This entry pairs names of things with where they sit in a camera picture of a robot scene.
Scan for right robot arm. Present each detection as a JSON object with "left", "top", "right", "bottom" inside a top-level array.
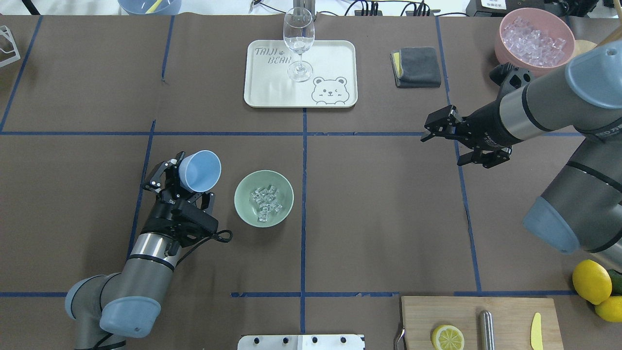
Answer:
[{"left": 421, "top": 40, "right": 622, "bottom": 270}]

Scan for yellow plastic knife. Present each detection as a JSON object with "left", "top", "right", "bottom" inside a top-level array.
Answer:
[{"left": 530, "top": 312, "right": 543, "bottom": 350}]

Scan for whole yellow lemon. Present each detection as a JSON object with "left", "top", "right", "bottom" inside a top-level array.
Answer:
[{"left": 571, "top": 259, "right": 613, "bottom": 305}]

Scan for light green bowl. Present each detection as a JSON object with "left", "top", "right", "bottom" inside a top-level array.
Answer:
[{"left": 234, "top": 169, "right": 294, "bottom": 228}]

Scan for blue bowl with fork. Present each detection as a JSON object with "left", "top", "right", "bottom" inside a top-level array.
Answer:
[{"left": 117, "top": 0, "right": 183, "bottom": 16}]

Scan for wooden stand with round base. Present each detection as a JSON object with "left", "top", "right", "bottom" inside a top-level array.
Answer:
[{"left": 571, "top": 25, "right": 622, "bottom": 58}]

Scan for green avocado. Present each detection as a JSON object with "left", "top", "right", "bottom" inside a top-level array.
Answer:
[{"left": 607, "top": 269, "right": 622, "bottom": 296}]

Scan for white bear tray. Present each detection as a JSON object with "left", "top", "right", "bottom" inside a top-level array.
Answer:
[{"left": 243, "top": 40, "right": 358, "bottom": 108}]

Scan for wooden cutting board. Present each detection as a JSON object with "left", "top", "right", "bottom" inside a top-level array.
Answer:
[{"left": 401, "top": 296, "right": 564, "bottom": 350}]

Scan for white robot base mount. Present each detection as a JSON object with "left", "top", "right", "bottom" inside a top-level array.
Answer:
[{"left": 237, "top": 333, "right": 366, "bottom": 350}]

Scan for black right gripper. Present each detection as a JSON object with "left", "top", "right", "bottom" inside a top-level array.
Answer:
[{"left": 421, "top": 100, "right": 516, "bottom": 169}]

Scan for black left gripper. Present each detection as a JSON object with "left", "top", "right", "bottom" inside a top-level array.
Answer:
[{"left": 141, "top": 152, "right": 215, "bottom": 241}]

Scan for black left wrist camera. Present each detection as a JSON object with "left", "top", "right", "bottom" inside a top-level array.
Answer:
[{"left": 170, "top": 201, "right": 218, "bottom": 241}]

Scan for white wire cup rack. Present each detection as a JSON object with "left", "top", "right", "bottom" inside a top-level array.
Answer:
[{"left": 0, "top": 26, "right": 21, "bottom": 68}]

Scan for light blue plastic cup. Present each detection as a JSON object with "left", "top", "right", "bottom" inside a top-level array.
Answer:
[{"left": 178, "top": 150, "right": 222, "bottom": 193}]

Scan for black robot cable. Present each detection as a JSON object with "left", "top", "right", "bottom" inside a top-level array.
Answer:
[{"left": 176, "top": 229, "right": 234, "bottom": 265}]

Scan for ice cubes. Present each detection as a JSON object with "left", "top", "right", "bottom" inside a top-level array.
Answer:
[{"left": 249, "top": 184, "right": 284, "bottom": 222}]

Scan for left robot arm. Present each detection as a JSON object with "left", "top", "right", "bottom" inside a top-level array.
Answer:
[{"left": 65, "top": 150, "right": 232, "bottom": 350}]

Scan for steel cylindrical handle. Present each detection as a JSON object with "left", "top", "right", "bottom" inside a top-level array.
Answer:
[{"left": 479, "top": 310, "right": 495, "bottom": 350}]

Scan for clear wine glass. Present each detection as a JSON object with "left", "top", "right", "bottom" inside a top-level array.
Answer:
[{"left": 283, "top": 6, "right": 315, "bottom": 82}]

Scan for half lemon slice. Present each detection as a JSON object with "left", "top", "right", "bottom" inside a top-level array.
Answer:
[{"left": 431, "top": 324, "right": 465, "bottom": 350}]

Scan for pink bowl with ice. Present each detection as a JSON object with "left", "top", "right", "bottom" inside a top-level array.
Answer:
[{"left": 495, "top": 7, "right": 575, "bottom": 77}]

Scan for grey folded cloth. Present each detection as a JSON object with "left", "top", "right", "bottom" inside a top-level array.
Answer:
[{"left": 390, "top": 47, "right": 441, "bottom": 88}]

